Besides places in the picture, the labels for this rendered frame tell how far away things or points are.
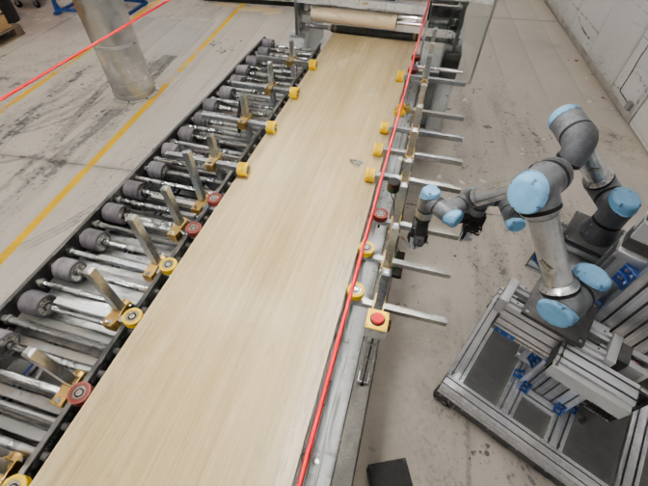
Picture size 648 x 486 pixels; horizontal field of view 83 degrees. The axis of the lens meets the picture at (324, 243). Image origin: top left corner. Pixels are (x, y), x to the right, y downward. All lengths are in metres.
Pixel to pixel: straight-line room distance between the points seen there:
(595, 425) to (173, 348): 2.12
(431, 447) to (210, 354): 1.38
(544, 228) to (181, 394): 1.34
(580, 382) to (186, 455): 1.38
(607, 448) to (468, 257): 1.42
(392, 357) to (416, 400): 0.29
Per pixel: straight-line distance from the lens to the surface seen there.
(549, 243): 1.31
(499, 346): 2.49
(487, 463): 2.46
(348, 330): 1.84
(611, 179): 1.95
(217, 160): 2.24
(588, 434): 2.51
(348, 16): 3.91
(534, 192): 1.21
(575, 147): 1.60
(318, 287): 1.62
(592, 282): 1.49
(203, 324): 1.61
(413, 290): 2.77
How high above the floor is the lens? 2.26
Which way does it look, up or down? 50 degrees down
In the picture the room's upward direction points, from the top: 1 degrees clockwise
